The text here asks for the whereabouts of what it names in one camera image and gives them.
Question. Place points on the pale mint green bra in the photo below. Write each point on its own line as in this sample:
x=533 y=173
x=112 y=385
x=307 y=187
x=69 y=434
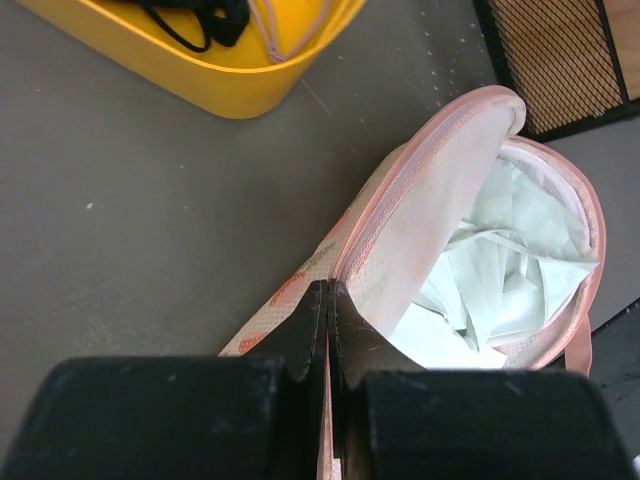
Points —
x=512 y=262

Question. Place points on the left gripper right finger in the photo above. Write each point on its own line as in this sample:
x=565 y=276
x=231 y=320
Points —
x=393 y=419

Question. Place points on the floral mesh laundry bag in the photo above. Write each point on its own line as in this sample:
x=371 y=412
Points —
x=388 y=240

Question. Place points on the pink satin bra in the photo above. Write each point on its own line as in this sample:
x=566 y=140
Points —
x=287 y=27

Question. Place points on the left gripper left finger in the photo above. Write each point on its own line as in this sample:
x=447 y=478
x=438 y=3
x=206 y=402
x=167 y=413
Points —
x=254 y=416

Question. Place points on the black bra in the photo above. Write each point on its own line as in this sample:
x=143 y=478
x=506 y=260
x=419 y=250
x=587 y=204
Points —
x=220 y=21

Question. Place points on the yellow plastic basket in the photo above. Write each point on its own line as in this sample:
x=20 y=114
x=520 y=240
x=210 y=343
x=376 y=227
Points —
x=236 y=83

